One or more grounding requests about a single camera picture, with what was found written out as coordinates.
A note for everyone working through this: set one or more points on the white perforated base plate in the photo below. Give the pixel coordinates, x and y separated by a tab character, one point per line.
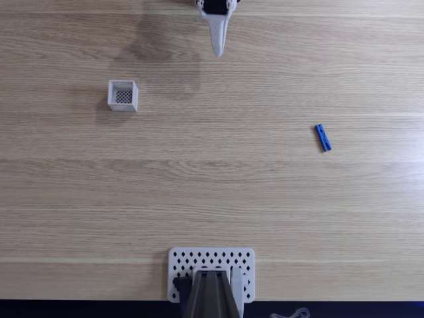
251	275

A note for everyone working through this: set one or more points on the black clamp block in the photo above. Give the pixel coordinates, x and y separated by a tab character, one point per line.
181	285

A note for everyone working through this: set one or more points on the white upright bracket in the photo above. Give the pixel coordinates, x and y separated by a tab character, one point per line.
236	281

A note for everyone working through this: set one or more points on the blue clothes peg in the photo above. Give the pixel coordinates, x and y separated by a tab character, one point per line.
323	137

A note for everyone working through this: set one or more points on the small white lattice crate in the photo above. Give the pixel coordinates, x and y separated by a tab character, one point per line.
122	107

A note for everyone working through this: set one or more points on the grey camera stand pole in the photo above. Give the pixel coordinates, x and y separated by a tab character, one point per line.
212	295

